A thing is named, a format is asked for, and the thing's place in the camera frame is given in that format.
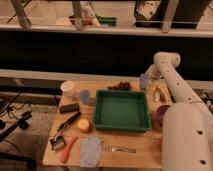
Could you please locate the grey blue cloth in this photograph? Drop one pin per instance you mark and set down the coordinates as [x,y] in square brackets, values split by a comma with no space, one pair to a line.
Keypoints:
[90,152]

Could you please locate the wooden table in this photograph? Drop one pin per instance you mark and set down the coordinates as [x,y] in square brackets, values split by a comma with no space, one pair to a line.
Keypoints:
[147,145]

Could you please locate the orange handled tool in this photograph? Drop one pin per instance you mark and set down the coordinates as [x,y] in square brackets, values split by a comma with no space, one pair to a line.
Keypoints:
[67,149]

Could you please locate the black handled brush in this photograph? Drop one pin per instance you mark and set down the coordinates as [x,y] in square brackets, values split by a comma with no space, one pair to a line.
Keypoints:
[57,141]

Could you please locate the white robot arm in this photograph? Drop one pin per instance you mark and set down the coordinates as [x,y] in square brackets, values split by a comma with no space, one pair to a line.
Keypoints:
[187,130]

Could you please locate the dark rectangular block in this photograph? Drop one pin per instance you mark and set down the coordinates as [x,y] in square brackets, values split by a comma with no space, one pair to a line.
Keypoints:
[69,108]

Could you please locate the translucent blue cup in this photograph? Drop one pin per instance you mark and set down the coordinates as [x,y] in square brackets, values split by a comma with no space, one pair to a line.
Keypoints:
[85,96]

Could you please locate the silver fork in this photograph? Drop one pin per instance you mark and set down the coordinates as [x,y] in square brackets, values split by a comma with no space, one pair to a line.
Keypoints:
[118,149]

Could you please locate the grey blue gripper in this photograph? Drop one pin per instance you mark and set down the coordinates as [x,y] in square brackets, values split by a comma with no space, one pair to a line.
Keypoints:
[143,81]

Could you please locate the purple bowl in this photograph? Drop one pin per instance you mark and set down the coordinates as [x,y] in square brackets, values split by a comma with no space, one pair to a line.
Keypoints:
[161,112]

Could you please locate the dark red grapes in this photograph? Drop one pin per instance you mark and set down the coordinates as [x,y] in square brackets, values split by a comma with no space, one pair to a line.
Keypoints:
[122,86]

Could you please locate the green plastic tray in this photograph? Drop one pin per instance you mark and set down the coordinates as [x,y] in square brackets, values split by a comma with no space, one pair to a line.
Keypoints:
[121,111]

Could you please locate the white metal cup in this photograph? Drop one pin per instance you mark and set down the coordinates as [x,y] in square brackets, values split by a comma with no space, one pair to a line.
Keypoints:
[67,88]

